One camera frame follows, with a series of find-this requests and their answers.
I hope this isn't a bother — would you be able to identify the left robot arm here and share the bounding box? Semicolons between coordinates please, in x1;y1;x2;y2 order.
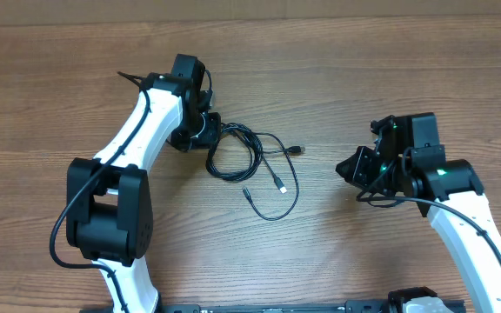
56;54;221;312

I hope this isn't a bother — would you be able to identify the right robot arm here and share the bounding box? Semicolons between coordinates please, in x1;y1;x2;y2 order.
336;113;501;312

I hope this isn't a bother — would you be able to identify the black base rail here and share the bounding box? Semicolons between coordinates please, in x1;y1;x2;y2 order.
157;300;390;313

